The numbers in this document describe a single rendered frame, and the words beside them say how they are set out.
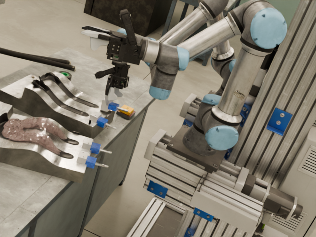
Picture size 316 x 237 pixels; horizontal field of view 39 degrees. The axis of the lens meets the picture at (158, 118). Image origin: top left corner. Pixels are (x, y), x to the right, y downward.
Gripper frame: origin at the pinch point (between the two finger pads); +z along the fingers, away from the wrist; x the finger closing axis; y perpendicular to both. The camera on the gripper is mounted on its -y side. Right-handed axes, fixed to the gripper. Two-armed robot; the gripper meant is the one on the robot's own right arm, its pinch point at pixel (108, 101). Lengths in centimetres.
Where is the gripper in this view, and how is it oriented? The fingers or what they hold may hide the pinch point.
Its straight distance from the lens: 216.3
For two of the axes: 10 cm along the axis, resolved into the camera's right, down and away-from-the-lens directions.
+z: -2.0, 9.3, 3.2
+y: 9.3, 2.8, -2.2
